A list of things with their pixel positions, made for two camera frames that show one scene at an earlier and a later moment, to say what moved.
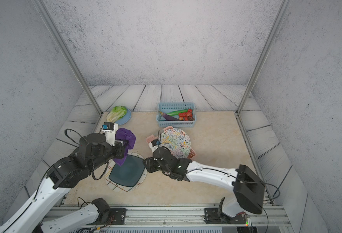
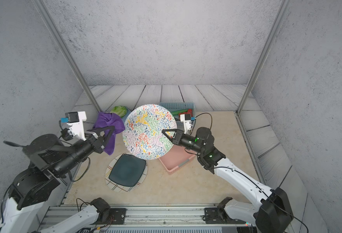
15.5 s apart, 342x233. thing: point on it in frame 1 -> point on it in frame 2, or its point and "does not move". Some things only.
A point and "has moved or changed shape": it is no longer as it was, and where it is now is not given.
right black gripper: x=149 y=166 -> x=178 y=140
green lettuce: x=116 y=113 does not move
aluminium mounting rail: x=181 y=218 does not move
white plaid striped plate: x=122 y=188 does not move
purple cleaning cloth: x=124 y=134 -> x=106 y=119
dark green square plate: x=129 y=173 does not move
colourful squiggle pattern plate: x=177 y=141 has moved or changed shape
